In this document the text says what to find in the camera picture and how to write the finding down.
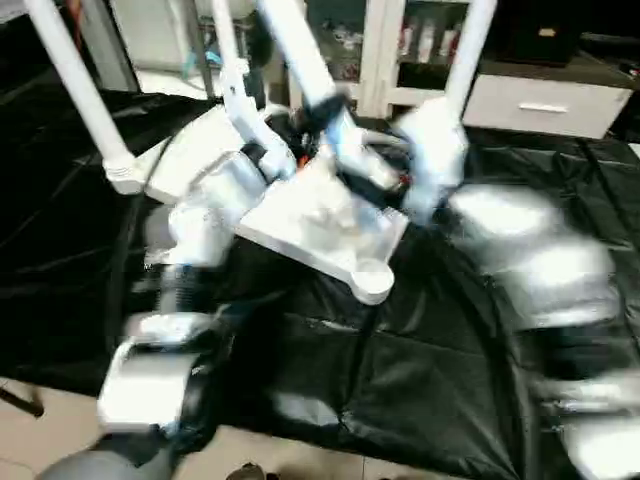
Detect white plastic table leg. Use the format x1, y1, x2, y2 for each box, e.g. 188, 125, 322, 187
208, 0, 252, 101
253, 0, 402, 192
443, 0, 500, 117
22, 0, 147, 197

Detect white plastic table top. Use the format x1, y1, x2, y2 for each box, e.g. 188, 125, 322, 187
104, 99, 410, 307

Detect white glass-door cabinet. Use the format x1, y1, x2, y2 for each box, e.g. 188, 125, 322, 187
287, 0, 477, 120

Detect light blue plastic stand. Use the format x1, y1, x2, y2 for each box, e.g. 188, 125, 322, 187
181, 46, 222, 77

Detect white drawer unit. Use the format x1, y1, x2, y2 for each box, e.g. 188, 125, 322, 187
461, 72, 635, 142

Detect black box with orange label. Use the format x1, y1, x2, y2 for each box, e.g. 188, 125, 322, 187
492, 0, 585, 67

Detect black mat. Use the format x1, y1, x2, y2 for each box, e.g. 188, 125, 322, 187
0, 64, 640, 480

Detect black metal workbench leg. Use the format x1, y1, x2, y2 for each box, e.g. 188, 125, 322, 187
0, 383, 47, 420

